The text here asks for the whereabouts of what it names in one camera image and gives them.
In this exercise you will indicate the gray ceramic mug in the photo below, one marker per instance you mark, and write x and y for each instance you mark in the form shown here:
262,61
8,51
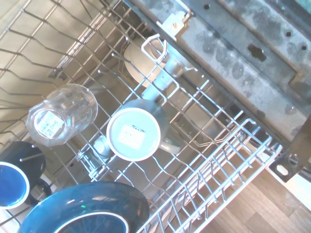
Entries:
133,133

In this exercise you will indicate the dishwasher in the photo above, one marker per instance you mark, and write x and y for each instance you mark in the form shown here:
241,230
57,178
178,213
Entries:
243,60

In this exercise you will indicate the dark blue mug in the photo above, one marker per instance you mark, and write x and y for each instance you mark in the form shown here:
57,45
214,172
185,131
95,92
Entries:
12,184

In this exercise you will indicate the white dish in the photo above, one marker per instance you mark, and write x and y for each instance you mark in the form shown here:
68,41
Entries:
136,63

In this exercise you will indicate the clear glass jar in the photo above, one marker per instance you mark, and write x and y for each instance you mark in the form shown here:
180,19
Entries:
48,123

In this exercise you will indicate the dark blue bowl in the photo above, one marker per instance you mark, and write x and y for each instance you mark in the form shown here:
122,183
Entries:
85,206

